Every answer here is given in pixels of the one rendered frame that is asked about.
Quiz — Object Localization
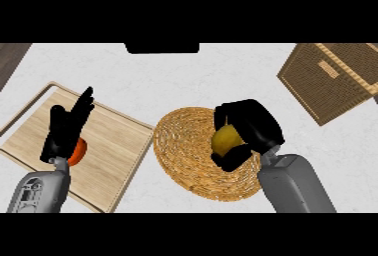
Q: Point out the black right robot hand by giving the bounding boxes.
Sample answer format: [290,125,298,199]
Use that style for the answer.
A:
[210,98,287,173]

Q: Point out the brown wicker basket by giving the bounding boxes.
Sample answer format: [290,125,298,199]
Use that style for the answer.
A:
[276,43,378,127]

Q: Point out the black appliance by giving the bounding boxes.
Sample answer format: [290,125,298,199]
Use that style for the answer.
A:
[124,43,201,55]

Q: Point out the yellow lemon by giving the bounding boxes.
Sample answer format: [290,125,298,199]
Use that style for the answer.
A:
[211,124,245,158]

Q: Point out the orange round fruit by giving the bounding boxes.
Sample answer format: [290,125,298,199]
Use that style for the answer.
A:
[67,138,89,167]

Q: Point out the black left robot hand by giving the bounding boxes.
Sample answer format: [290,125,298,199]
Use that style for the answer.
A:
[39,86,96,164]

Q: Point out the round woven straw placemat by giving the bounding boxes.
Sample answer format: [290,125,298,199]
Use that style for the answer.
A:
[152,106,264,203]

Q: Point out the dark brown wooden panel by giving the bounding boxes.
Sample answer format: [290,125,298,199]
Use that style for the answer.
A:
[0,43,33,92]

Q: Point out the pale wooden cutting board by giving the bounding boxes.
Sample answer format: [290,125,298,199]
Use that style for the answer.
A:
[0,80,157,214]

